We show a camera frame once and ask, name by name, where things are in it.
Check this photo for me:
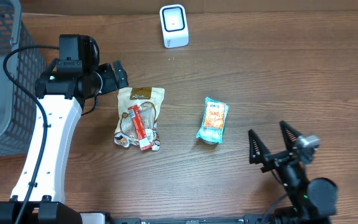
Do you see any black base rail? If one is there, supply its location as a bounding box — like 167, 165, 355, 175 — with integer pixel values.
79, 212, 331, 224

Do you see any beige brown snack bag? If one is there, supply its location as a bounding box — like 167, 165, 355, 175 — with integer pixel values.
114, 87, 165, 151

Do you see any grey plastic mesh basket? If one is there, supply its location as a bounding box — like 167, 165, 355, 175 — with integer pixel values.
0, 0, 47, 156

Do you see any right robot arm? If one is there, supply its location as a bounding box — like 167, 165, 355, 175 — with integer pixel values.
246, 121, 338, 223

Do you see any teal snack packet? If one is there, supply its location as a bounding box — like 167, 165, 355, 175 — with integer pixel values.
196, 97, 229, 144

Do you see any orange small snack packet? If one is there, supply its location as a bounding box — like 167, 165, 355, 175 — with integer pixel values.
204, 101, 226, 129

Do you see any red stick snack packet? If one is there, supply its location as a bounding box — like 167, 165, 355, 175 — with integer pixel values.
128, 105, 152, 151

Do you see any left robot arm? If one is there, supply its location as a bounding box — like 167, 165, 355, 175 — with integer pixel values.
0, 34, 129, 224

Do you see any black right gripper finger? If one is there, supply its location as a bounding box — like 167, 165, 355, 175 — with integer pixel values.
279, 120, 302, 151
248, 129, 270, 164

